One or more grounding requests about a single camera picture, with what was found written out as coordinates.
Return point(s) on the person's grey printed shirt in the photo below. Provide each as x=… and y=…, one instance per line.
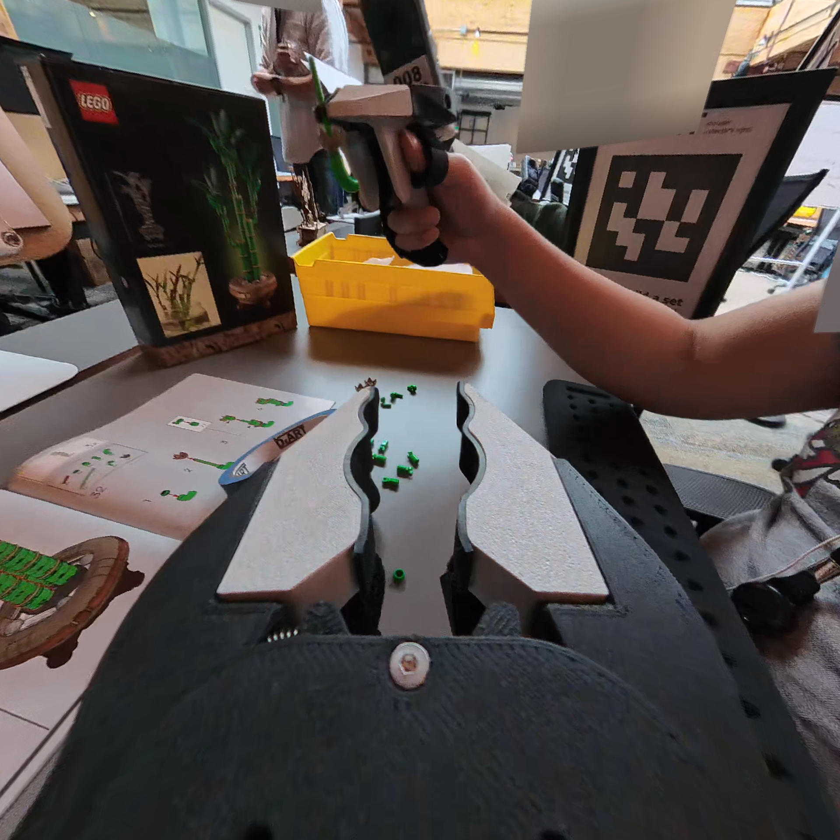
x=754, y=558

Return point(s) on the green lego stem assembly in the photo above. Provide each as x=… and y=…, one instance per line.
x=342, y=172

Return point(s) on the blue masking tape roll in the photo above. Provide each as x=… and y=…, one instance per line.
x=289, y=438

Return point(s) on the wooden tower model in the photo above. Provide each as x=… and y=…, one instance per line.
x=308, y=216

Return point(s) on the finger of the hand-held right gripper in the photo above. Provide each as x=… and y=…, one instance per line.
x=374, y=105

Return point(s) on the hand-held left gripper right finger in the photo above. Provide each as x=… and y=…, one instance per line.
x=531, y=512

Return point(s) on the white printed paper bags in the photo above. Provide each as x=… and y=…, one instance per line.
x=485, y=170

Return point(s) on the lego instruction booklet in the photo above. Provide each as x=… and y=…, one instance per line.
x=131, y=459

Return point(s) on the lego set box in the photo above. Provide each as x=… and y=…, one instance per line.
x=164, y=197

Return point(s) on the person's right forearm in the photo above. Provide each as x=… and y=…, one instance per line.
x=623, y=328

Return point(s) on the white plastic bag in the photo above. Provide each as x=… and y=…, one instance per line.
x=420, y=266

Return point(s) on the scattered green lego clip pieces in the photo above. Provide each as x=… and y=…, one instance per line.
x=388, y=484

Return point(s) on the black office chair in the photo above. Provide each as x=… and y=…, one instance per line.
x=722, y=499

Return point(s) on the person's right hand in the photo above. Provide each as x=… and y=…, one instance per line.
x=466, y=210

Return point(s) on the black framed marker sign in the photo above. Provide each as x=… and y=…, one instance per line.
x=715, y=197

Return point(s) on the yellow plastic bin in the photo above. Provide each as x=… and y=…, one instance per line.
x=394, y=308

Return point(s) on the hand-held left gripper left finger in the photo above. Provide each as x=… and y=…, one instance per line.
x=295, y=512

